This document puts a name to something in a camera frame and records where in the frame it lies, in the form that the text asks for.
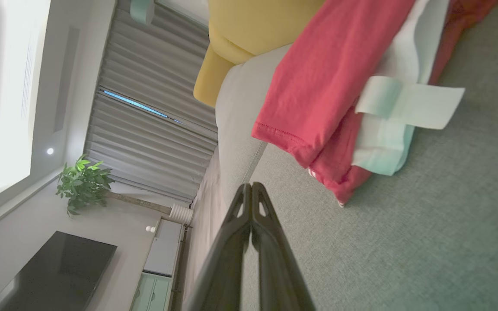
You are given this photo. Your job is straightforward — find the low television cabinet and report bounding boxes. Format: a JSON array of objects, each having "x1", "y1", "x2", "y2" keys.
[{"x1": 130, "y1": 218, "x2": 185, "y2": 311}]

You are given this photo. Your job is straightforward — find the long yellow sofa backrest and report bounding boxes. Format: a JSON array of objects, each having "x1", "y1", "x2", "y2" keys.
[{"x1": 207, "y1": 0, "x2": 326, "y2": 57}]

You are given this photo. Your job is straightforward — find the mint shade floor lamp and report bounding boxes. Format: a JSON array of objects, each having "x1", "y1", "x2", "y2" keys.
[{"x1": 130, "y1": 0, "x2": 156, "y2": 25}]

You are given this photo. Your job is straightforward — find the wide grey sofa seat cushion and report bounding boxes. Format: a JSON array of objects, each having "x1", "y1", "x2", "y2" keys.
[{"x1": 239, "y1": 0, "x2": 498, "y2": 311}]

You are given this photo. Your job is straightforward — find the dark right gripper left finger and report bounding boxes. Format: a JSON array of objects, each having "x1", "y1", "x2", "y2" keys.
[{"x1": 184, "y1": 183, "x2": 252, "y2": 311}]

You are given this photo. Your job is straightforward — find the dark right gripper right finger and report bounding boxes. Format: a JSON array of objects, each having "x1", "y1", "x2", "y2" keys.
[{"x1": 251, "y1": 182, "x2": 317, "y2": 311}]

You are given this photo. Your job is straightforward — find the white ribbed plant pot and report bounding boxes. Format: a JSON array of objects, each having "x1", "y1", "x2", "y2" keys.
[{"x1": 169, "y1": 203, "x2": 195, "y2": 225}]

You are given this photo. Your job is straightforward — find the black flat television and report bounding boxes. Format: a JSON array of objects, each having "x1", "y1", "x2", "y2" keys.
[{"x1": 0, "y1": 231, "x2": 118, "y2": 311}]

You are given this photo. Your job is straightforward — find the short yellow sofa backrest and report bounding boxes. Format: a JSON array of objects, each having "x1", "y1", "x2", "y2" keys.
[{"x1": 209, "y1": 30, "x2": 255, "y2": 66}]

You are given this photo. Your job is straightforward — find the grey pleated curtain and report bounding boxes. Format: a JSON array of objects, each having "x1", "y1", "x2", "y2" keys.
[{"x1": 84, "y1": 0, "x2": 220, "y2": 204}]

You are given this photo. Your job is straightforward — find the red shorts white stripe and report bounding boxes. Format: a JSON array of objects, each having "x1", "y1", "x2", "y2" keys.
[{"x1": 430, "y1": 0, "x2": 498, "y2": 85}]

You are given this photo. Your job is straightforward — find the yellow sofa end cushion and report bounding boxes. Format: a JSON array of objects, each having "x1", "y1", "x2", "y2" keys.
[{"x1": 193, "y1": 43, "x2": 236, "y2": 108}]

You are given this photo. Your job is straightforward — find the red number 23 jersey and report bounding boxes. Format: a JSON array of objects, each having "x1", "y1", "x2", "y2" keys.
[{"x1": 251, "y1": 0, "x2": 466, "y2": 206}]

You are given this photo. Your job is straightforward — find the green potted tree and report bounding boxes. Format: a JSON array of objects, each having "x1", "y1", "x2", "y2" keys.
[{"x1": 55, "y1": 154, "x2": 172, "y2": 217}]

